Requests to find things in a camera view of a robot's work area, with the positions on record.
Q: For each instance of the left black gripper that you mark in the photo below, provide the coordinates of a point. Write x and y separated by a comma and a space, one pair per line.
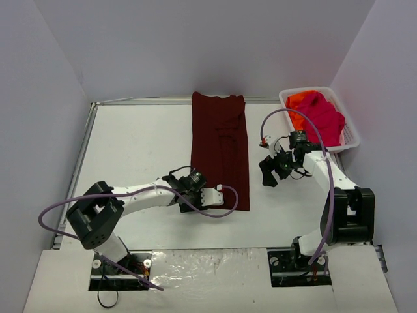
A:
187, 202

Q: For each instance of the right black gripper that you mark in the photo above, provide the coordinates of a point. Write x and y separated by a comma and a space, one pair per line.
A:
281, 166

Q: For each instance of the maroon t shirt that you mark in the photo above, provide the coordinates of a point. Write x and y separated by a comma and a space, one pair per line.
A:
220, 143

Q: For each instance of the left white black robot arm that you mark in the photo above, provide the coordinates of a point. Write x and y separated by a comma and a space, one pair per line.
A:
94, 219

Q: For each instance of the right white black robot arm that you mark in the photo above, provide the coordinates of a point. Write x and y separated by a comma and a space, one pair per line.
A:
349, 212

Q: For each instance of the pink t shirt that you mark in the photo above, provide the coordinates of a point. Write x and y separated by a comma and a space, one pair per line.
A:
322, 113

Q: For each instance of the orange t shirt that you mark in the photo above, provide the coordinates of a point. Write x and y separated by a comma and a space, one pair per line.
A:
293, 102

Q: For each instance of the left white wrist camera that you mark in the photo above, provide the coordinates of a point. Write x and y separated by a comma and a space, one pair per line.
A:
211, 197

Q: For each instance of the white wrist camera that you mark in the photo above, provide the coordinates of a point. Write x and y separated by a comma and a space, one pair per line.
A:
211, 197
271, 143

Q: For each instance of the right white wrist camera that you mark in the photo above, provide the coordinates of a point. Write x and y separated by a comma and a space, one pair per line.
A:
271, 143

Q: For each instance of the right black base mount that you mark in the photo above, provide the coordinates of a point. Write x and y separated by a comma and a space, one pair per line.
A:
287, 272

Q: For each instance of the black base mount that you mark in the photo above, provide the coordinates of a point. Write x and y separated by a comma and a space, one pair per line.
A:
107, 277
287, 272

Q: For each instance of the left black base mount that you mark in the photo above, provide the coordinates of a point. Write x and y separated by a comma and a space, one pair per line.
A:
107, 277

